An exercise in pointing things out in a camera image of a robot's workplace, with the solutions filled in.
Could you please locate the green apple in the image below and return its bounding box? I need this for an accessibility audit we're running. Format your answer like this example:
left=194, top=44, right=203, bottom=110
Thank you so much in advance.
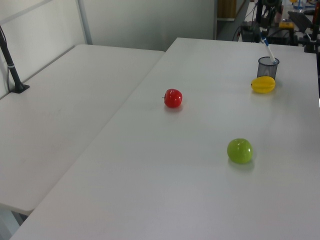
left=226, top=138, right=254, bottom=165

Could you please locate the yellow starfruit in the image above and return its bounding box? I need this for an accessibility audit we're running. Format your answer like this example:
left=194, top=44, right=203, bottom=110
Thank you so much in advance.
left=250, top=76, right=277, bottom=95

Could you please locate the black cable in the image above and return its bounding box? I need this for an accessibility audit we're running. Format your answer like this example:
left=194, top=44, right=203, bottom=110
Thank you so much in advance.
left=232, top=24, right=243, bottom=42

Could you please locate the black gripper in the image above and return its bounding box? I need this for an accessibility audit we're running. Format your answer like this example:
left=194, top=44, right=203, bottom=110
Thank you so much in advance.
left=259, top=0, right=284, bottom=35

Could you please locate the black camera stand pole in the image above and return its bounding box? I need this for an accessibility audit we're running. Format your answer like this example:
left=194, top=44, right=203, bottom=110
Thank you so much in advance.
left=0, top=24, right=31, bottom=94

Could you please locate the white partition frame post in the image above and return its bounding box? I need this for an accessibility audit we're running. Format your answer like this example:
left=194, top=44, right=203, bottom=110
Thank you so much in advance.
left=77, top=0, right=94, bottom=46

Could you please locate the black equipment box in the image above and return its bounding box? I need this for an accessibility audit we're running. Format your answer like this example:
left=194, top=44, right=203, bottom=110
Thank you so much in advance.
left=240, top=21, right=261, bottom=43

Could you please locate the black clamp stand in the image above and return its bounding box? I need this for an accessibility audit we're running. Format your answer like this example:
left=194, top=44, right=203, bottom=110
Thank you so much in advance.
left=303, top=0, right=320, bottom=54

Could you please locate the black keyboard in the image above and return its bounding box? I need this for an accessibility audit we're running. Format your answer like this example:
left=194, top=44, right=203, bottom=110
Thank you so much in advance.
left=287, top=10, right=314, bottom=34

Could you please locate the red apple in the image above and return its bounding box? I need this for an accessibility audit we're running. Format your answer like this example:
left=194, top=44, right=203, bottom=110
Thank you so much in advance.
left=162, top=88, right=183, bottom=109

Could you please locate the wooden board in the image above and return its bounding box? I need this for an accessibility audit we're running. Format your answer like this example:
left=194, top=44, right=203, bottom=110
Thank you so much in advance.
left=216, top=0, right=237, bottom=21

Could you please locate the black mesh pen cup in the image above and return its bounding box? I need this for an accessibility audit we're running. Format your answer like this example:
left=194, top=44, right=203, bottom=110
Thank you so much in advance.
left=256, top=56, right=280, bottom=80

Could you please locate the white marker pen blue cap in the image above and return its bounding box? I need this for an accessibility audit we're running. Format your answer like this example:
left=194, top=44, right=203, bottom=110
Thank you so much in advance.
left=260, top=31, right=278, bottom=64

